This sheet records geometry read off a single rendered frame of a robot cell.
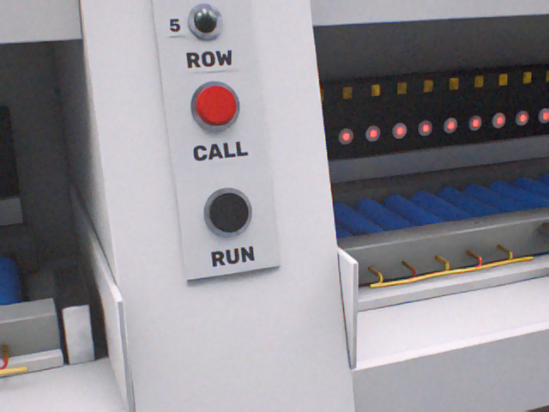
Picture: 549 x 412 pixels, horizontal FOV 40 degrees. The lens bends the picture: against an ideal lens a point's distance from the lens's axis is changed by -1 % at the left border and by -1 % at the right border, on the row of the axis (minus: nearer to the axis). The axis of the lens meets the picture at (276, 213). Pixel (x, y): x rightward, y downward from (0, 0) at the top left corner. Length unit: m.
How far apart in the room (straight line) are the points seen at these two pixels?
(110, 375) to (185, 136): 0.11
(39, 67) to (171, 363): 0.25
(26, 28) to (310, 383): 0.18
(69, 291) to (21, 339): 0.03
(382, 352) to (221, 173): 0.11
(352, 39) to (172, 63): 0.27
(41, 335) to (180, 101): 0.12
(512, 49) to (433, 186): 0.15
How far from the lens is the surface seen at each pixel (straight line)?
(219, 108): 0.31
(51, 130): 0.50
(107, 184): 0.30
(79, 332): 0.35
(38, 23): 0.32
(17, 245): 0.46
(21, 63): 0.51
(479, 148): 0.57
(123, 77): 0.31
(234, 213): 0.31
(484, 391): 0.38
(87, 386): 0.34
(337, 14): 0.35
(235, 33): 0.32
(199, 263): 0.31
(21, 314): 0.36
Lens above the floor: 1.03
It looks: 4 degrees down
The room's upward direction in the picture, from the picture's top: 7 degrees counter-clockwise
